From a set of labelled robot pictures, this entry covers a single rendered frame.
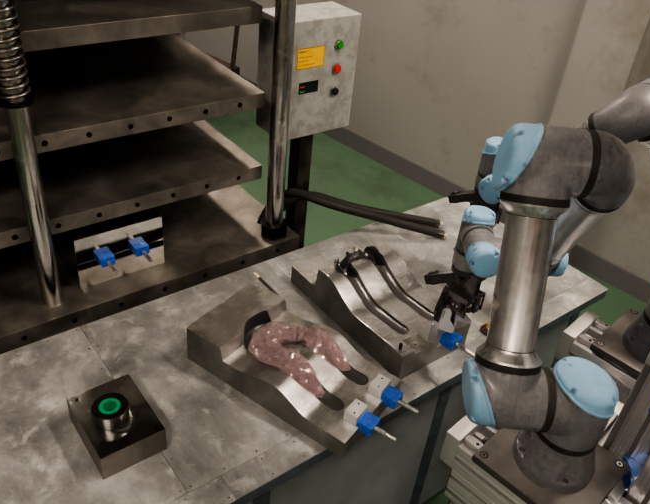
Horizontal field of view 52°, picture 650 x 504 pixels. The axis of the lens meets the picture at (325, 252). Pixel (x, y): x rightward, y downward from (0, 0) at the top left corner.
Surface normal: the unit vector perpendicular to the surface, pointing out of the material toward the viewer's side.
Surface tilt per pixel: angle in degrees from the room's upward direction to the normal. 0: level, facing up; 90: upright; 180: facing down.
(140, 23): 90
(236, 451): 0
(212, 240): 0
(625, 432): 90
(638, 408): 90
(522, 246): 68
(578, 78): 90
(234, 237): 0
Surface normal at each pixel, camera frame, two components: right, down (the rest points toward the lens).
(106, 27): 0.60, 0.50
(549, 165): -0.01, 0.18
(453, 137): -0.71, 0.35
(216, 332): 0.09, -0.81
